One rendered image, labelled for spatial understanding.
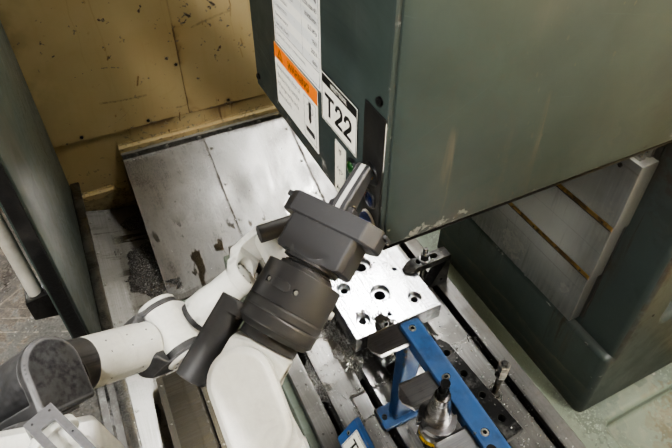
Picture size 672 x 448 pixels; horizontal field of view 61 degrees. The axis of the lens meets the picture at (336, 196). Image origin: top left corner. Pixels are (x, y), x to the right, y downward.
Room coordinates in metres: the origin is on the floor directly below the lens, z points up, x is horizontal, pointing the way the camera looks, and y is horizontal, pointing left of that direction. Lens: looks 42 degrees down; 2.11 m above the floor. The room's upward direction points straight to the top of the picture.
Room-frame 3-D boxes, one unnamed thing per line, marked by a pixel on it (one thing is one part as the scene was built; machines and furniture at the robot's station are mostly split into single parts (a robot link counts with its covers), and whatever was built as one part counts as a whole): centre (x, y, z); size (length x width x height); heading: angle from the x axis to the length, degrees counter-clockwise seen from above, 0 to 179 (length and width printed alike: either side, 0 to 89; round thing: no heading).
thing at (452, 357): (0.65, -0.30, 0.93); 0.26 x 0.05 x 0.06; 31
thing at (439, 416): (0.44, -0.16, 1.26); 0.04 x 0.04 x 0.07
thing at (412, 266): (0.97, -0.23, 0.97); 0.13 x 0.03 x 0.15; 116
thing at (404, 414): (0.62, -0.14, 1.05); 0.10 x 0.05 x 0.30; 116
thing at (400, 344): (0.59, -0.09, 1.21); 0.07 x 0.05 x 0.01; 116
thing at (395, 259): (0.92, -0.09, 0.97); 0.29 x 0.23 x 0.05; 26
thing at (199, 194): (1.46, 0.20, 0.75); 0.89 x 0.67 x 0.26; 116
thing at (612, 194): (1.06, -0.50, 1.16); 0.48 x 0.05 x 0.51; 26
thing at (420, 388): (0.49, -0.14, 1.21); 0.07 x 0.05 x 0.01; 116
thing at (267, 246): (0.77, 0.09, 1.29); 0.11 x 0.11 x 0.11; 26
